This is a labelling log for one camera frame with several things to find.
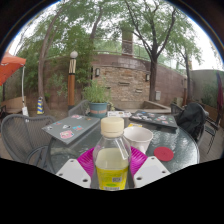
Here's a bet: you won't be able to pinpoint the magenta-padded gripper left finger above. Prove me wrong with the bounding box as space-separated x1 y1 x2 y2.
55 146 98 189

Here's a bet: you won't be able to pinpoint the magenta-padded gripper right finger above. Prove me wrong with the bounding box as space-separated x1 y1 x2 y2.
128 146 172 189

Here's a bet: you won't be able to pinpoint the yellow-labelled clear drink bottle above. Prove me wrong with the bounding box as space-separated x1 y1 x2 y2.
92 116 132 192

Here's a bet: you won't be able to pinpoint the flat round red coaster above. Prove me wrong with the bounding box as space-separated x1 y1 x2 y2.
153 146 175 163

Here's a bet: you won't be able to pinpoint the white cup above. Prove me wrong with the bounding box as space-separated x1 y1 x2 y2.
123 125 154 154

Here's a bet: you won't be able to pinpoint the grey laptop with stickers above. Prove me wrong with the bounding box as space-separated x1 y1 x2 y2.
41 114 101 145

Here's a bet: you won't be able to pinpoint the small yellow card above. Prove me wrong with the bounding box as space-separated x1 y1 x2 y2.
128 122 144 129

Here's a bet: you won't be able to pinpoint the black laptop with stickers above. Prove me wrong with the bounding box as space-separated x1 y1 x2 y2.
128 109 179 129

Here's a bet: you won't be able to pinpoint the stone fountain basin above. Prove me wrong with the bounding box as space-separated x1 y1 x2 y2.
123 99 172 114

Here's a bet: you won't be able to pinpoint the black backpack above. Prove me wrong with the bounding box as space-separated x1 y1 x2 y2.
174 102 208 139

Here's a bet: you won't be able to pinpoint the white sticker sheet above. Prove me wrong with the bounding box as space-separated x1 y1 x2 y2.
107 110 133 119

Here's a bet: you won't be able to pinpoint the dark patio chair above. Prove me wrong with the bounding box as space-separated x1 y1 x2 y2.
170 102 210 145

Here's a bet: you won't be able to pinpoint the green plant in teal pot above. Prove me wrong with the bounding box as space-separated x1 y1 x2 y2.
81 79 113 119

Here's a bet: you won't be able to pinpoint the blue yellow striped cone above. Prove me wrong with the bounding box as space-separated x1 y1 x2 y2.
36 96 45 115

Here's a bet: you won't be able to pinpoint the dark metal patio chairs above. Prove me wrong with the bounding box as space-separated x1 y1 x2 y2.
204 111 224 154

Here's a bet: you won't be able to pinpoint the white umbrella pole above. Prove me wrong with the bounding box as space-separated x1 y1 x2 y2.
20 65 30 117

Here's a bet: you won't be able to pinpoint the wooden planter bench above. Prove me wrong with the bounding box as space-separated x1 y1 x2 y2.
1 96 26 113

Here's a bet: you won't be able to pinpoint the large dark-trunk tree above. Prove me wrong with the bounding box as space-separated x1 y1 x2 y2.
119 0 198 103

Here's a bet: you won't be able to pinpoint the leaning pale-trunk tree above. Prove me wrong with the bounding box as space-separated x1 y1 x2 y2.
36 6 68 114

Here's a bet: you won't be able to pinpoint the closed purple patio umbrella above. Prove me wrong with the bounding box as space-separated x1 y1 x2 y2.
215 71 224 114

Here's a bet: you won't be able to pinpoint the orange patio umbrella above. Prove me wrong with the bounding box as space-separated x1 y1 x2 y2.
0 51 27 87

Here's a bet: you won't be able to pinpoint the wooden globe lamp post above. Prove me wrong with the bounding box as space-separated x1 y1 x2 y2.
67 50 79 111

